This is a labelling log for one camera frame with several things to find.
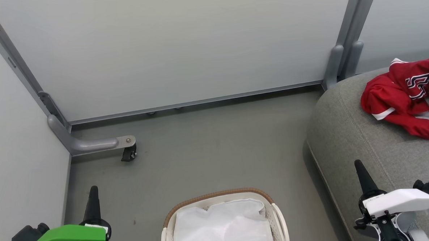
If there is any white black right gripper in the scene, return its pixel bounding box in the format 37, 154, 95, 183
351, 156, 429, 241

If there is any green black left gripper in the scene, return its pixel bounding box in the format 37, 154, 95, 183
8, 185, 117, 241

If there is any red jersey with white trim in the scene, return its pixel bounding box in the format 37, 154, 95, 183
359, 56, 429, 146

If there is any white laundry basket brown rim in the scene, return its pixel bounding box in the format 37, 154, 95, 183
158, 185, 290, 241

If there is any white clothing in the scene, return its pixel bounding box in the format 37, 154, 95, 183
172, 198, 276, 241

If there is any grey fabric sofa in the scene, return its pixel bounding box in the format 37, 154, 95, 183
303, 65, 429, 241

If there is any black caster wheel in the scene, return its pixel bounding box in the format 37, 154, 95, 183
120, 144, 138, 162

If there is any grey partition foot bracket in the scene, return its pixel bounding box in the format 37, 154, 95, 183
48, 110, 137, 157

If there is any grey partition bottom rail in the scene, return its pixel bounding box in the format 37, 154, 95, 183
68, 80, 325, 125

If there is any grey double partition post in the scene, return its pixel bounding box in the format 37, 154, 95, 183
319, 0, 384, 91

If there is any grey slanted partition post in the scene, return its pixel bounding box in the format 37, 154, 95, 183
0, 0, 72, 136

